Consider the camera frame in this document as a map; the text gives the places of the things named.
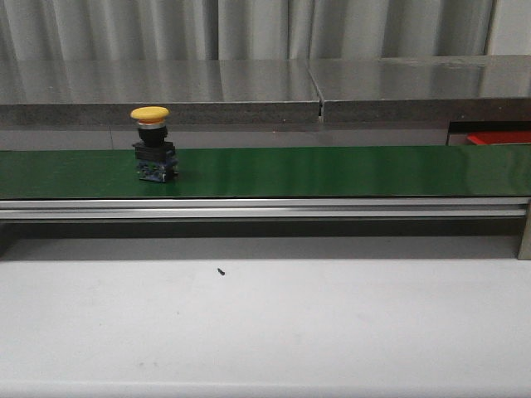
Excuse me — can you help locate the white pleated curtain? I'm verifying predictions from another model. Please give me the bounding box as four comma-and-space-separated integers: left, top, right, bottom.
1, 1, 494, 61

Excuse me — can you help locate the green conveyor belt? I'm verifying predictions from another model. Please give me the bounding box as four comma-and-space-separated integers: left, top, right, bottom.
1, 144, 530, 200

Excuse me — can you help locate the aluminium conveyor frame rail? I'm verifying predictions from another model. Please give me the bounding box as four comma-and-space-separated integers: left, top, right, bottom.
1, 197, 530, 221

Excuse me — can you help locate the grey conveyor support leg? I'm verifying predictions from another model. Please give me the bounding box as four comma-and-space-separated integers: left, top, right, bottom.
516, 200, 531, 260

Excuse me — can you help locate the yellow push button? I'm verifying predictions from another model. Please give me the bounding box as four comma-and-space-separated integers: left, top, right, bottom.
130, 106, 178, 182

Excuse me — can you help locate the red plastic tray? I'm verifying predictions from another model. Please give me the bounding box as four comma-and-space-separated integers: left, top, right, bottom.
466, 131, 531, 145

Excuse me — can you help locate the grey stone counter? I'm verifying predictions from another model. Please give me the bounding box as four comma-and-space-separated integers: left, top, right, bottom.
1, 56, 530, 150

